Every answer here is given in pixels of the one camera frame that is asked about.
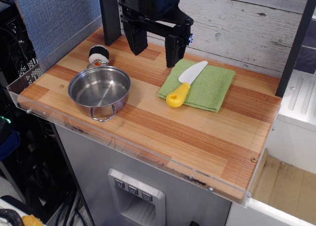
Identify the black vertical post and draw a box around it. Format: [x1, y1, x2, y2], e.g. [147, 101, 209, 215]
[99, 0, 121, 45]
[275, 0, 316, 97]

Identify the blue fabric panel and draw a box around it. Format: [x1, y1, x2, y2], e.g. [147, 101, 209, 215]
[15, 0, 102, 71]

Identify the black vertical post right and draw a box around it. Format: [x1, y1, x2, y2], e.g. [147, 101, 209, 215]
[275, 0, 316, 97]

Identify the stainless steel pot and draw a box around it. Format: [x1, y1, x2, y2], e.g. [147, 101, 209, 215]
[68, 60, 131, 122]

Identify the black plastic crate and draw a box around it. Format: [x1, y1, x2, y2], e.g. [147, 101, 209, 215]
[0, 15, 38, 88]

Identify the white plastic side cabinet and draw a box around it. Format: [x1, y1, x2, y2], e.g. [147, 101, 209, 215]
[265, 70, 316, 174]

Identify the green cloth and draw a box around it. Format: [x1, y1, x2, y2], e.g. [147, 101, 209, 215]
[158, 59, 236, 113]

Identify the silver toy fridge dispenser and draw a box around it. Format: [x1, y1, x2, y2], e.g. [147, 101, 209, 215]
[108, 168, 166, 226]

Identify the black vertical post left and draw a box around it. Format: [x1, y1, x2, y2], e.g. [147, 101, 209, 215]
[99, 0, 121, 45]

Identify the clear acrylic table guard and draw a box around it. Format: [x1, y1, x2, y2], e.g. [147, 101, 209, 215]
[8, 64, 281, 204]

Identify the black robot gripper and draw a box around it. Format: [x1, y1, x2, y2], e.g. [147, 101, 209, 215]
[118, 0, 193, 68]

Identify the yellow handled toy knife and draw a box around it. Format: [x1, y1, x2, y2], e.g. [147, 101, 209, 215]
[166, 61, 208, 108]

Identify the plush sushi roll toy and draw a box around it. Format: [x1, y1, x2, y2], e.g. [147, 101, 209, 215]
[88, 45, 110, 65]

